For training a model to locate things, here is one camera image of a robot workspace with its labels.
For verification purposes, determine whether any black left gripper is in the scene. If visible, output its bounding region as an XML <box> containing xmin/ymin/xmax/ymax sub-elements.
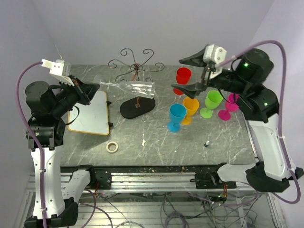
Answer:
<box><xmin>51</xmin><ymin>74</ymin><xmax>100</xmax><ymax>117</ymax></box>

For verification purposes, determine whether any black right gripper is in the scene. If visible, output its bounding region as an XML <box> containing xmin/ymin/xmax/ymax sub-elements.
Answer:
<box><xmin>172</xmin><ymin>46</ymin><xmax>250</xmax><ymax>98</ymax></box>

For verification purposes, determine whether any orange plastic wine glass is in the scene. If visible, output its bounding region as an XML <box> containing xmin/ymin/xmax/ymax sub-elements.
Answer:
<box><xmin>181</xmin><ymin>97</ymin><xmax>200</xmax><ymax>125</ymax></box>

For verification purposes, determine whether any blue plastic wine glass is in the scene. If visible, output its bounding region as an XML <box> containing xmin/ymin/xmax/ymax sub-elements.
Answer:
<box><xmin>167</xmin><ymin>104</ymin><xmax>187</xmax><ymax>133</ymax></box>

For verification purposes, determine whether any clear wine glass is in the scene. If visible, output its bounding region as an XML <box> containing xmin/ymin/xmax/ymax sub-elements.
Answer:
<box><xmin>94</xmin><ymin>75</ymin><xmax>156</xmax><ymax>99</ymax></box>

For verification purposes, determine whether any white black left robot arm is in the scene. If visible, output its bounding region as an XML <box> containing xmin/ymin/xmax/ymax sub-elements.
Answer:
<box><xmin>24</xmin><ymin>76</ymin><xmax>100</xmax><ymax>228</ymax></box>

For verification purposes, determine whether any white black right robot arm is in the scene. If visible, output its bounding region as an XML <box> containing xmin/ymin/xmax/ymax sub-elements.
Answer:
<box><xmin>173</xmin><ymin>45</ymin><xmax>304</xmax><ymax>193</ymax></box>

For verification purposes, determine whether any red plastic wine glass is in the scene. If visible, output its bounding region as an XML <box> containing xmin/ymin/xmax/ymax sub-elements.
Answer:
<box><xmin>176</xmin><ymin>67</ymin><xmax>192</xmax><ymax>85</ymax></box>

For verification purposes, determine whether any green plastic wine glass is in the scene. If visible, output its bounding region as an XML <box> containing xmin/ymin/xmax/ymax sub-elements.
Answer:
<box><xmin>200</xmin><ymin>90</ymin><xmax>223</xmax><ymax>119</ymax></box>

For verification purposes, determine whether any pink plastic wine glass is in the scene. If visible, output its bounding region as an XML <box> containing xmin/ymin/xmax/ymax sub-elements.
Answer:
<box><xmin>218</xmin><ymin>93</ymin><xmax>239</xmax><ymax>121</ymax></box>

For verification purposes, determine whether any yellow-framed whiteboard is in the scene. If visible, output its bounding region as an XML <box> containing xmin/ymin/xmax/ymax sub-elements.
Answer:
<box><xmin>67</xmin><ymin>91</ymin><xmax>110</xmax><ymax>135</ymax></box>

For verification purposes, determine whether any masking tape roll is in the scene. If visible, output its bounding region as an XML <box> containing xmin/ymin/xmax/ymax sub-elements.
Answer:
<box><xmin>106</xmin><ymin>142</ymin><xmax>119</xmax><ymax>154</ymax></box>

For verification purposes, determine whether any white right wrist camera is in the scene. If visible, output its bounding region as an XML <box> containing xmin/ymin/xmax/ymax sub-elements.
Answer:
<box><xmin>202</xmin><ymin>44</ymin><xmax>227</xmax><ymax>80</ymax></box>

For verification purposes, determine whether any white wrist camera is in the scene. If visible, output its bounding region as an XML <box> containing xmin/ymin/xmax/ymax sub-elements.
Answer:
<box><xmin>41</xmin><ymin>59</ymin><xmax>74</xmax><ymax>86</ymax></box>
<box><xmin>202</xmin><ymin>44</ymin><xmax>227</xmax><ymax>80</ymax></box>

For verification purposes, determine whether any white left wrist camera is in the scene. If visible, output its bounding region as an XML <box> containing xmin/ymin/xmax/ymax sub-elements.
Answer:
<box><xmin>41</xmin><ymin>59</ymin><xmax>74</xmax><ymax>86</ymax></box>

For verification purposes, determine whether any copper wire wine glass rack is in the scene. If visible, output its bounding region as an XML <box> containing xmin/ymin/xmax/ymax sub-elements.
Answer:
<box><xmin>108</xmin><ymin>48</ymin><xmax>165</xmax><ymax>119</ymax></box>

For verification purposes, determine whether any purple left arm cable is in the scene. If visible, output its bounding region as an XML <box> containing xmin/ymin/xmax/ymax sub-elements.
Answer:
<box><xmin>15</xmin><ymin>61</ymin><xmax>48</xmax><ymax>228</ymax></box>

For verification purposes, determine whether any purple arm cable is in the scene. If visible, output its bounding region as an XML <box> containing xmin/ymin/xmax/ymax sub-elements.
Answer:
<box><xmin>215</xmin><ymin>39</ymin><xmax>302</xmax><ymax>204</ymax></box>
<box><xmin>15</xmin><ymin>61</ymin><xmax>48</xmax><ymax>228</ymax></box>

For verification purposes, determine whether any aluminium mounting rail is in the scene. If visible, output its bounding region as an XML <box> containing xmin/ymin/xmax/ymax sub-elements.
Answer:
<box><xmin>26</xmin><ymin>166</ymin><xmax>257</xmax><ymax>193</ymax></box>

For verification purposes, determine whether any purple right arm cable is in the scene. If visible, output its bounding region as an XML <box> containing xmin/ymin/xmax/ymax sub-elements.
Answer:
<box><xmin>215</xmin><ymin>39</ymin><xmax>302</xmax><ymax>204</ymax></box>

